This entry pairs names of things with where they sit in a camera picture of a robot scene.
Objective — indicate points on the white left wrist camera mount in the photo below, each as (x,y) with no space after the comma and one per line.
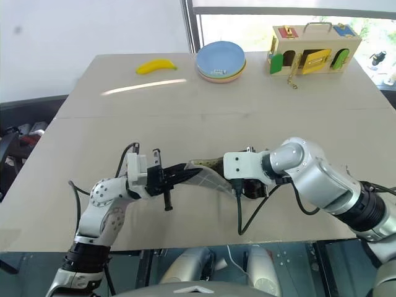
(136,171)

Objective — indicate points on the silver rounded robot shell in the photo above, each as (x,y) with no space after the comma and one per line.
(185,266)
(263,266)

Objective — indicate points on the black device outside window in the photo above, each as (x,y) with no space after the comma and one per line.
(379,57)

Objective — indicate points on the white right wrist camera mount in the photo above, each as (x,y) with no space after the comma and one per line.
(241,165)

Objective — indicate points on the grey robot torso with chevron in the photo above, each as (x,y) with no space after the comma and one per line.
(191,290)

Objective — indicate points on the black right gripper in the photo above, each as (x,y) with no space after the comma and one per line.
(253,188)

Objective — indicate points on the pink plastic plate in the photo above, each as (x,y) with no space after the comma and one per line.
(219,80)

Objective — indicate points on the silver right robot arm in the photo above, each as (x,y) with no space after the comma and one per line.
(325,182)

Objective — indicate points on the wooden lock box toy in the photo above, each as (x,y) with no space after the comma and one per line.
(309,43)

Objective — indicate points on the grey plaid pouch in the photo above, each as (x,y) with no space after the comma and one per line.
(210,181)

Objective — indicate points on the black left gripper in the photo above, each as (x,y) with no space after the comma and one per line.
(154,182)

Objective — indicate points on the red and white clutter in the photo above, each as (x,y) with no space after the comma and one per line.
(31,131)

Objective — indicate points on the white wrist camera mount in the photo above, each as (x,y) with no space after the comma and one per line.
(136,171)
(241,165)

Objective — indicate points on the white object outside window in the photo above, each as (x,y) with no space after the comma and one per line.
(390,80)

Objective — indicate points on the yellow plastic plate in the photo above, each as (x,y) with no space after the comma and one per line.
(244,65)

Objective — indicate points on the blue plastic plate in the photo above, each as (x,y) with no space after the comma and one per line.
(219,57)

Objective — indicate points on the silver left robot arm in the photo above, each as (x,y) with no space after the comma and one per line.
(102,198)

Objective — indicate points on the dark window frame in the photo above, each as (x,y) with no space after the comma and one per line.
(191,24)

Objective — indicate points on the green plastic plate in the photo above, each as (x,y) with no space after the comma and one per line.
(239,72)

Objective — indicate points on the yellow toy banana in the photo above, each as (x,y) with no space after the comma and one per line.
(154,66)

